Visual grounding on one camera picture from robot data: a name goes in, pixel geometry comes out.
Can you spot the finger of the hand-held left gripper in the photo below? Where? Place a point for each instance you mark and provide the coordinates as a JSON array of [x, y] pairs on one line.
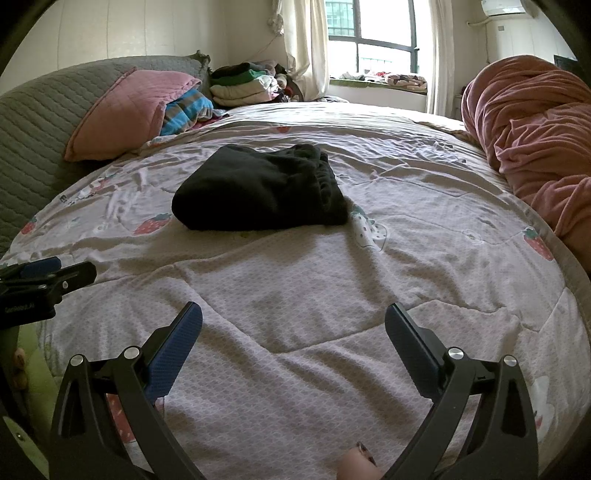
[[76, 277], [41, 267]]

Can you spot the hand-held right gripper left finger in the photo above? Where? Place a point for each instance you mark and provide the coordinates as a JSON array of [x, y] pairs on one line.
[[178, 350]]

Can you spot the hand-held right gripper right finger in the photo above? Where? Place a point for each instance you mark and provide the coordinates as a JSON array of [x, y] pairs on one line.
[[413, 346]]

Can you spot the black orange shirt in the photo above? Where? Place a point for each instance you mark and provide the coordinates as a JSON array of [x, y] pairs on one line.
[[258, 189]]

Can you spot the stack of folded clothes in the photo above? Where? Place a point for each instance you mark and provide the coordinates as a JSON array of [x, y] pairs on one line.
[[240, 87]]

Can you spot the clothes on window sill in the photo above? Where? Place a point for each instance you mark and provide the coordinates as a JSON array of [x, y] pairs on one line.
[[406, 81]]

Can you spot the person's left hand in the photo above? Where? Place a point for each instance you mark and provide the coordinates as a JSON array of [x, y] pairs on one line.
[[19, 369]]

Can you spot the person's right hand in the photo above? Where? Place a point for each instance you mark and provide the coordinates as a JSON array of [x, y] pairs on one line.
[[358, 464]]

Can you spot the light green garment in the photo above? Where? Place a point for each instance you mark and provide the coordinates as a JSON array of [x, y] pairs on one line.
[[39, 383]]

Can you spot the strawberry printed blanket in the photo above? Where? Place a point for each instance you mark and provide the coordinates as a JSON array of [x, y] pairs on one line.
[[323, 286]]

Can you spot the grey-green quilted headboard cover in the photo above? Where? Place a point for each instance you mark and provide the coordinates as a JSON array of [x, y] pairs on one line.
[[37, 124]]

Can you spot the pink quilted pillow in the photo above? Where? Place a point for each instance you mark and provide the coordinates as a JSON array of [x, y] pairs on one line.
[[124, 115]]

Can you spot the blue striped cloth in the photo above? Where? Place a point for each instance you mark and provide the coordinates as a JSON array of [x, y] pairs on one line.
[[187, 113]]

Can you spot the pink crumpled blanket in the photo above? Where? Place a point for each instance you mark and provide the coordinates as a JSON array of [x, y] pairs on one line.
[[535, 138]]

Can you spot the cream curtain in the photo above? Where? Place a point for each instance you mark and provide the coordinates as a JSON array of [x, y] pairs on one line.
[[302, 46], [443, 55]]

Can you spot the window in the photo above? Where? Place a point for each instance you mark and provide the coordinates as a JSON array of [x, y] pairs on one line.
[[378, 32]]

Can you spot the white air conditioner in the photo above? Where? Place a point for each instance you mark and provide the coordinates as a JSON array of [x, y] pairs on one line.
[[503, 7]]

